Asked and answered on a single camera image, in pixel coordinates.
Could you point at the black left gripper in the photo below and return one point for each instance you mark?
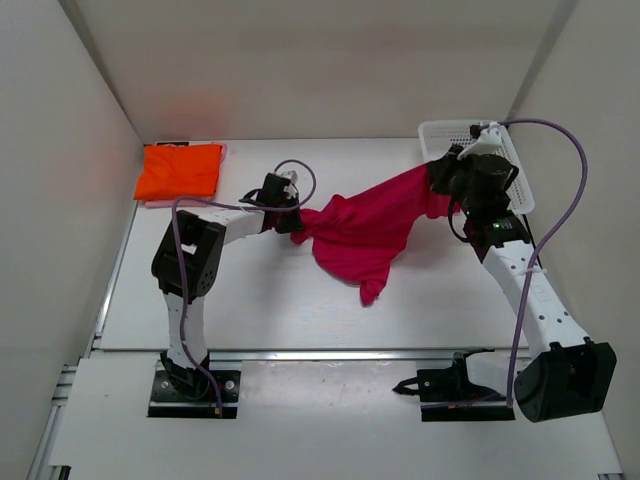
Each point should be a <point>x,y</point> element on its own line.
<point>291,220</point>

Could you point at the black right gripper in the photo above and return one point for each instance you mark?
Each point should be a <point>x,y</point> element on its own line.
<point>442,173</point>

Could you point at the magenta t-shirt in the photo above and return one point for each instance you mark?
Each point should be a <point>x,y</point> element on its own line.
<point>355,239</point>

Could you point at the orange t-shirt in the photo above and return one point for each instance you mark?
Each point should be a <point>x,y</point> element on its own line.
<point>180,170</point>

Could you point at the light pink t-shirt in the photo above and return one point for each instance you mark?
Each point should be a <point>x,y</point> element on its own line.
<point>190,202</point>

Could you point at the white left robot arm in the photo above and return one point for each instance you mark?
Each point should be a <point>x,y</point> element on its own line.
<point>187,261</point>

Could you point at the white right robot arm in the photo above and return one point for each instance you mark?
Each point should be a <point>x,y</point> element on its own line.
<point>568,373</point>

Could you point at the white perforated plastic basket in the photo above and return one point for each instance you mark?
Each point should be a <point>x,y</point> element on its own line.
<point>436,137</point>

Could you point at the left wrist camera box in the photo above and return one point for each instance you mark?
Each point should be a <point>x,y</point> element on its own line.
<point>290,175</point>

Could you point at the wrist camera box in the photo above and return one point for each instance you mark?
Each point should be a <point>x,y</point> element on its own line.
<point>290,175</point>
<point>487,140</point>

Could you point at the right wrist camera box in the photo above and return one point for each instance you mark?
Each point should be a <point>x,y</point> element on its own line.
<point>487,140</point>

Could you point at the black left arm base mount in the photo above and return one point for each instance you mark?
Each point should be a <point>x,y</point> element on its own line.
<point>179,392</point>

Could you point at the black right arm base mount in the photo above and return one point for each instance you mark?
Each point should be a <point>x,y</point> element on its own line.
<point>448,395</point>

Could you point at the aluminium table edge rail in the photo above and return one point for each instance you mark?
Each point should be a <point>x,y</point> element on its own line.
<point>341,354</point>

